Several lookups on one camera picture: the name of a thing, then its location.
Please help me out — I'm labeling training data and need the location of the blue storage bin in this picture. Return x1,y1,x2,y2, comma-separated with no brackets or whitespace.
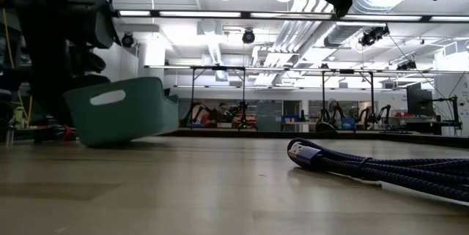
340,116,358,131

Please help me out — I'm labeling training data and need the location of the black ceiling spot lamp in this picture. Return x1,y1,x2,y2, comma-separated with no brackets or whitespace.
241,28,256,45
360,25,391,48
120,32,135,49

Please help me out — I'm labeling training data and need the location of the black background station frame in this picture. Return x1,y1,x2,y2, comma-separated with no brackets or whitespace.
321,68,376,130
189,65,247,130

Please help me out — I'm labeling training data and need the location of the black computer monitor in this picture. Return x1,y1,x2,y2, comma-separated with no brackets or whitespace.
405,86,435,117

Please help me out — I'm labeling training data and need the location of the black monitor stand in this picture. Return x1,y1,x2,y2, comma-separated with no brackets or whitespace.
421,94,462,137

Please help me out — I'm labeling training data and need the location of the dark blue braided USB cable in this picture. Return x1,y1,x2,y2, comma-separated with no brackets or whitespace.
287,138,469,204

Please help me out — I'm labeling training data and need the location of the black overhead light beam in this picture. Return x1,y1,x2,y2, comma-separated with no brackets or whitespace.
115,9,469,23

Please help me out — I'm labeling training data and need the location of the black aluminium table frame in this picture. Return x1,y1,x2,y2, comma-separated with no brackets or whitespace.
171,127,469,149

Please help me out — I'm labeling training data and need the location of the silver ventilation duct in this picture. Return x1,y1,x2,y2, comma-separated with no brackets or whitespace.
324,0,389,48

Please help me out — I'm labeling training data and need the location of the teal plastic bin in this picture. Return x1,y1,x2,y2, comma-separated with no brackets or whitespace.
62,76,180,148

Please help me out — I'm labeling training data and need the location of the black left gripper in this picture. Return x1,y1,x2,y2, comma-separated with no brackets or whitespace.
64,0,119,82

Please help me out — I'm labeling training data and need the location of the pale plastic bottle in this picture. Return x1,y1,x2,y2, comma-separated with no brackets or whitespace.
12,106,26,126

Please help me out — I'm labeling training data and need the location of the black dome object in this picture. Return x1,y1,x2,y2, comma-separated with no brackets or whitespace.
315,121,338,134

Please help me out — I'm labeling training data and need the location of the person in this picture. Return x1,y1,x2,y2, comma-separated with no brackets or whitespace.
216,102,231,123

